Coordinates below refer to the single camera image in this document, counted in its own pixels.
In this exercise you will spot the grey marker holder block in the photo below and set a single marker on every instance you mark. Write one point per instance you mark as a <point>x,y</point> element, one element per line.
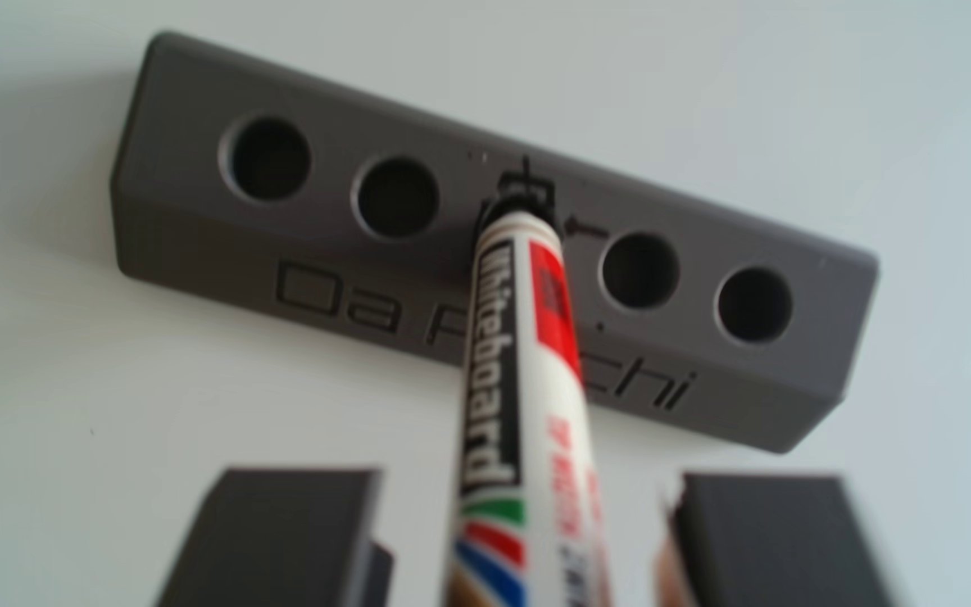
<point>199,228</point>

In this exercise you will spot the white whiteboard marker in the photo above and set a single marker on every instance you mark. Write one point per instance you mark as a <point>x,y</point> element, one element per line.
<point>528,405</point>

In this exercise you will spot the white whiteboard with aluminium frame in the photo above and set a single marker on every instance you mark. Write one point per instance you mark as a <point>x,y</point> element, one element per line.
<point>72,421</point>

